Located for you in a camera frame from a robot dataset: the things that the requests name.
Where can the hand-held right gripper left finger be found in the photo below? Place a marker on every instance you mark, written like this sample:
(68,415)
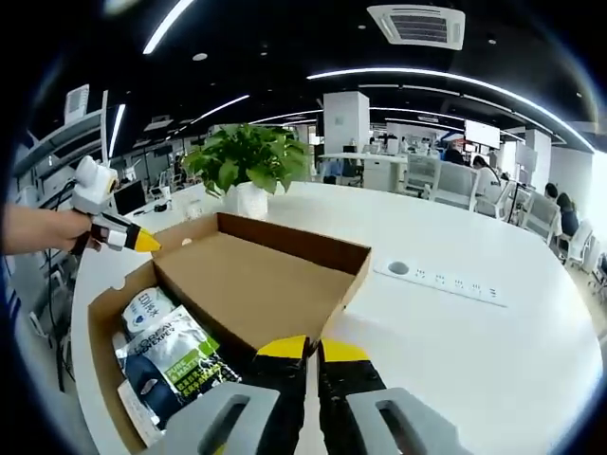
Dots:
(280,407)

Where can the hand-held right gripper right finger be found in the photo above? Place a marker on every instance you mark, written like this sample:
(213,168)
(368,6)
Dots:
(346,407)

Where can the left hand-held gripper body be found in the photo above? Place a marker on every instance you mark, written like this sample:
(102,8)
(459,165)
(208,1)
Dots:
(92,189)

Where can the brown cardboard shoe box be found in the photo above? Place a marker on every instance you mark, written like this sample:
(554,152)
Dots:
(256,284)

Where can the person's left hand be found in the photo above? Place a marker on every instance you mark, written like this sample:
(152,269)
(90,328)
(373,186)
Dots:
(59,230)

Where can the black computer monitor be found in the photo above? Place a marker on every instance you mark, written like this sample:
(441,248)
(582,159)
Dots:
(129,196)

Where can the white storage shelf rack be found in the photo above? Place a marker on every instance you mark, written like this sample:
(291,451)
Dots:
(71,132)

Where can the potted green plant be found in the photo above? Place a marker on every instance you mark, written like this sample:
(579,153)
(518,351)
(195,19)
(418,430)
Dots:
(246,156)

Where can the small white blue carton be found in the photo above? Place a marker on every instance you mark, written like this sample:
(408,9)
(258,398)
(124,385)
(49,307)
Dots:
(140,417)

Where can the white table socket strip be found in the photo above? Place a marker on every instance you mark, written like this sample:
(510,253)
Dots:
(441,282)

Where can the short ceiling light strip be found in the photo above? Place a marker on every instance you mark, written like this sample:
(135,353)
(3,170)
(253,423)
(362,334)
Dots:
(166,26)

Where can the long curved ceiling light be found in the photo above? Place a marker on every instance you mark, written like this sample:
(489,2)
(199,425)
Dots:
(450,78)

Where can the ceiling air conditioner vent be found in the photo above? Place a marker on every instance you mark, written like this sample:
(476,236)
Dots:
(417,26)

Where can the wall display screen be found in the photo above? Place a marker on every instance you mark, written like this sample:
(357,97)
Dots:
(482,133)

